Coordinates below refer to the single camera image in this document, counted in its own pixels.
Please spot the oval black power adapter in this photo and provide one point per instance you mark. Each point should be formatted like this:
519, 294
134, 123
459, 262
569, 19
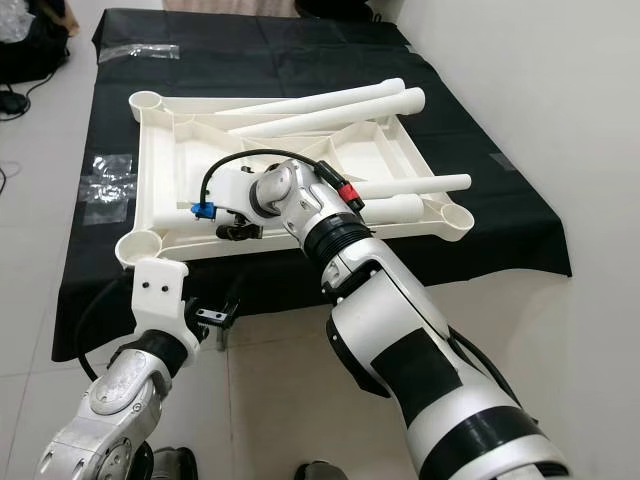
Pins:
17, 102

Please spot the wide clear tape patch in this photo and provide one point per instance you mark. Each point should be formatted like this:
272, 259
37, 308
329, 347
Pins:
108, 188

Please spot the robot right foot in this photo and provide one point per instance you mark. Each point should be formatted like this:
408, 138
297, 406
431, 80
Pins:
320, 472

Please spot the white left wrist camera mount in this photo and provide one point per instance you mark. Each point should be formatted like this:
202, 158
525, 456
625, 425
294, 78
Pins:
160, 300

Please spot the beige woven bench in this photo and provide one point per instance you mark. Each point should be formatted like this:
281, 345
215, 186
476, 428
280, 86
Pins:
230, 6

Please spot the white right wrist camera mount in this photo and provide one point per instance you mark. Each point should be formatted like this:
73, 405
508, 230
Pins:
230, 190

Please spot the black open bag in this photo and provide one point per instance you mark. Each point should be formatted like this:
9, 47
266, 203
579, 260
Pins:
35, 60

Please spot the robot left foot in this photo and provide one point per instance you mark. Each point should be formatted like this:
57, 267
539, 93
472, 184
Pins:
175, 465

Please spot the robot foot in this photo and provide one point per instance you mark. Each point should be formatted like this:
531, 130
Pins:
320, 472
175, 465

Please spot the white plastic table top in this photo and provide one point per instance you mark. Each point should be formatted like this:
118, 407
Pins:
170, 170

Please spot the small clear tape piece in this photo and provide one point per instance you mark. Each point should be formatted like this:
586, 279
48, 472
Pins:
504, 161

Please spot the long clear tape strip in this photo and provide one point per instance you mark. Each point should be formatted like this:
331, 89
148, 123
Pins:
140, 52

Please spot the large black bowl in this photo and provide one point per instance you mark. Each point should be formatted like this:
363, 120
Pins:
335, 9

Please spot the clear plastic bag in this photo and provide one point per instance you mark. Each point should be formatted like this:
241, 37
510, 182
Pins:
14, 20

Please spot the black tablecloth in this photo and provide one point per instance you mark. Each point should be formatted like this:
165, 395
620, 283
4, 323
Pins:
260, 50

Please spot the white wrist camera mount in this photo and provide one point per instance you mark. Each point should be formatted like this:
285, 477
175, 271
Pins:
230, 190
160, 300

